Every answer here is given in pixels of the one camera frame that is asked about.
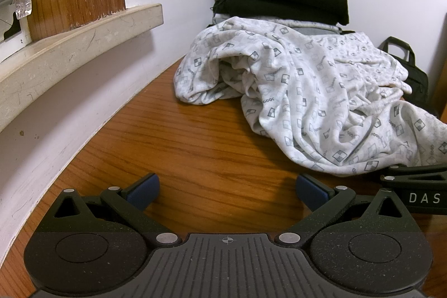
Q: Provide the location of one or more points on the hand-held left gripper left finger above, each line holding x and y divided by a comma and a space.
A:
145, 192

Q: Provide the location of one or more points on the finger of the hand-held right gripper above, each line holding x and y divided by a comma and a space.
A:
405, 177

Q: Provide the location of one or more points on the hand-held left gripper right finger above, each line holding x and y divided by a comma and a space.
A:
310, 192

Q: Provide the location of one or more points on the white patterned garment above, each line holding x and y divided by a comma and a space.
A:
314, 92

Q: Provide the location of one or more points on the black bag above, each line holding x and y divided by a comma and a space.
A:
415, 78

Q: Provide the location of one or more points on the beige window sill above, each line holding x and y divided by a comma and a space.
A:
70, 50

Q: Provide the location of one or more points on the grey folded garment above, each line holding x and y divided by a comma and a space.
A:
314, 26

